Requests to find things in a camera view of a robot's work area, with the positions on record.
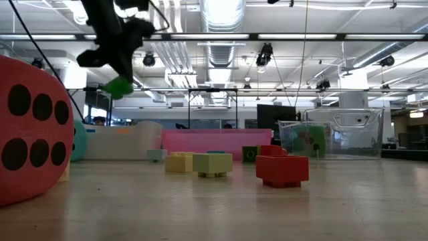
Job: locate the person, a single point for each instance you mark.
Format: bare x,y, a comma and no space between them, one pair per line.
99,120
227,126

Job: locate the small yellow toy block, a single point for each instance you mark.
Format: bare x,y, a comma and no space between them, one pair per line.
65,174

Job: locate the hanging black camera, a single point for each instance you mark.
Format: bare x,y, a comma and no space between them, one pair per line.
149,59
388,61
265,55
37,63
323,85

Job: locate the black overhead crossbar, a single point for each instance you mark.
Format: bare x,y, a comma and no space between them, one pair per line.
253,37

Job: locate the cyan studded toy block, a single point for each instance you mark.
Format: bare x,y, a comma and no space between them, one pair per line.
215,152

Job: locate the teal foam die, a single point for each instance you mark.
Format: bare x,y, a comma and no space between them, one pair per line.
80,140

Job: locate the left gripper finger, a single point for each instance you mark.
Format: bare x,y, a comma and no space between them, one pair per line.
125,70

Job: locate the black computer monitor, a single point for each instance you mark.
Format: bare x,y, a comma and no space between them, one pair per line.
275,117

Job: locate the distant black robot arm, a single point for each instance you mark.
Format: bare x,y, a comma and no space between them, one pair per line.
181,126

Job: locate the yellow studded toy block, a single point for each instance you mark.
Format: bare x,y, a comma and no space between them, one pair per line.
179,164

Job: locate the green studded toy block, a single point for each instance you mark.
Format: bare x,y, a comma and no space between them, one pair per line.
117,87

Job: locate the red stepped toy block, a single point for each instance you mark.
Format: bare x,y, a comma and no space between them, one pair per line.
272,150

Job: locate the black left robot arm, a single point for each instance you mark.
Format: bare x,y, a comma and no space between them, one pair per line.
103,10

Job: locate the silver ceiling duct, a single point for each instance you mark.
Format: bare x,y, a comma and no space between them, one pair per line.
222,20

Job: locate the red square toy block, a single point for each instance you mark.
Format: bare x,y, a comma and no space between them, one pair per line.
282,170

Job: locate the white plastic bin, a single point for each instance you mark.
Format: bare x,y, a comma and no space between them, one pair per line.
133,144

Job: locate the pink plastic bin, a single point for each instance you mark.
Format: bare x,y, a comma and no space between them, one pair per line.
200,140

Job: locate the red foam die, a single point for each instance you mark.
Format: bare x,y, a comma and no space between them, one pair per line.
40,187

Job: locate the clear plastic bin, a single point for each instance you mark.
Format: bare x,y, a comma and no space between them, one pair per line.
351,134

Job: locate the dark distant desk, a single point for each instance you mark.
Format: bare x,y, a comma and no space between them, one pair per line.
404,154

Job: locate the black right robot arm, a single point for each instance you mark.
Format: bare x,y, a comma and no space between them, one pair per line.
272,1

